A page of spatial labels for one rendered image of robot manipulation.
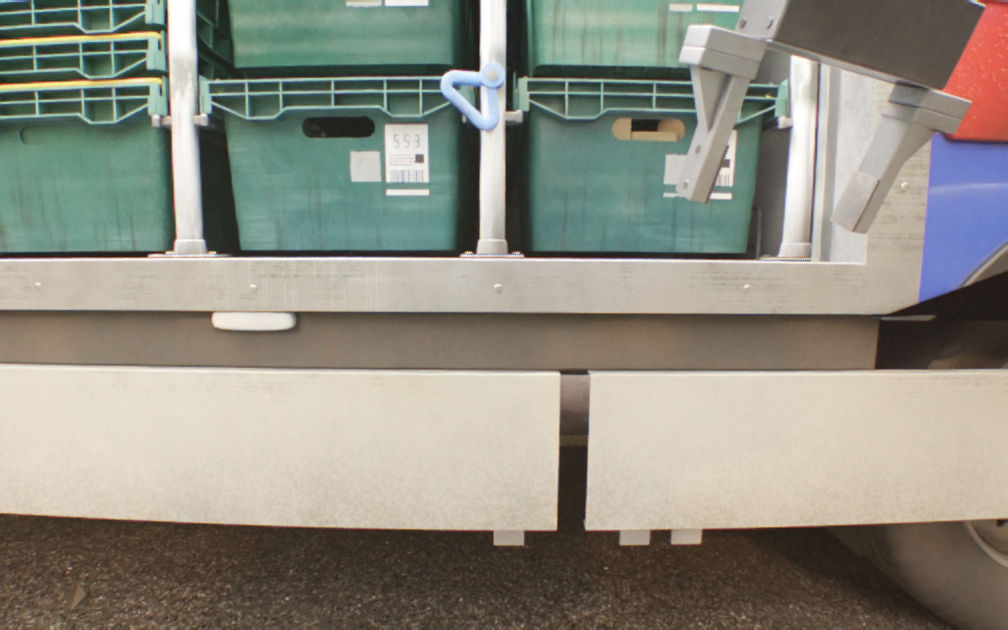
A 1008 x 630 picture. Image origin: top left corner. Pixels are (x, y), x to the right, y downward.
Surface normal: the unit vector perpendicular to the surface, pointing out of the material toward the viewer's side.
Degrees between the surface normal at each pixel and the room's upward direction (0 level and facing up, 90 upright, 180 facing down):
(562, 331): 90
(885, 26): 113
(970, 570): 78
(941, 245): 90
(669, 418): 90
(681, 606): 0
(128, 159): 94
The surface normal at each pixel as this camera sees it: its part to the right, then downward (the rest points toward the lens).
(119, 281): 0.00, 0.12
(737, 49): 0.09, 0.51
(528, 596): 0.00, -0.99
